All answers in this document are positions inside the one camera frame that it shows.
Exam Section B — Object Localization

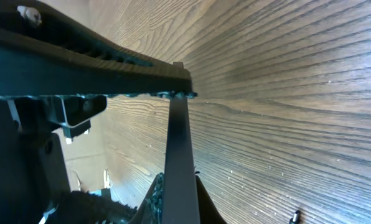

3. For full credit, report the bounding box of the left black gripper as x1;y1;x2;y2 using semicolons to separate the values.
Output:
0;96;107;202

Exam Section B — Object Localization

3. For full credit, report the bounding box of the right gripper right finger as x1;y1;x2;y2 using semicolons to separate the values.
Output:
128;172;228;224

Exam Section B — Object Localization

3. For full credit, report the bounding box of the blue Samsung Galaxy smartphone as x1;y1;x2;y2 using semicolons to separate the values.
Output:
161;61;201;224

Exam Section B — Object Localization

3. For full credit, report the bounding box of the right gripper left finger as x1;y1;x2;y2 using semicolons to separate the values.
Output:
0;1;195;98

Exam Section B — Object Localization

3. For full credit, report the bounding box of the black USB charging cable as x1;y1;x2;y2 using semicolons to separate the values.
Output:
289;210;301;224

